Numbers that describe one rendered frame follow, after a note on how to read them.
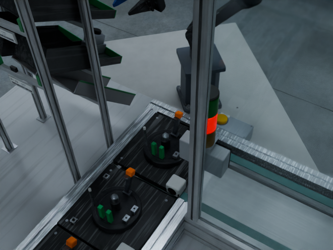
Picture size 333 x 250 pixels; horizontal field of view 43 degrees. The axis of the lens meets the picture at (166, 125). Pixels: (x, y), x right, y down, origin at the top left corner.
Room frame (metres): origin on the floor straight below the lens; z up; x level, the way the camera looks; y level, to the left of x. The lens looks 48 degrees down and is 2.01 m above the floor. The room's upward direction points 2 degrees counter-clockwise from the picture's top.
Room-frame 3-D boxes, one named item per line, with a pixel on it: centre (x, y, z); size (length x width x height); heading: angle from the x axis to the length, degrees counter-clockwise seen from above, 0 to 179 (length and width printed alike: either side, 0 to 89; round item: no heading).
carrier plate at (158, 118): (0.83, 0.00, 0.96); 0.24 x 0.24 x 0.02; 56
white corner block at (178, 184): (0.69, -0.02, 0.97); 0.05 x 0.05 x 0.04; 56
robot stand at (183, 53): (1.17, -0.13, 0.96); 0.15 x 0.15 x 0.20; 11
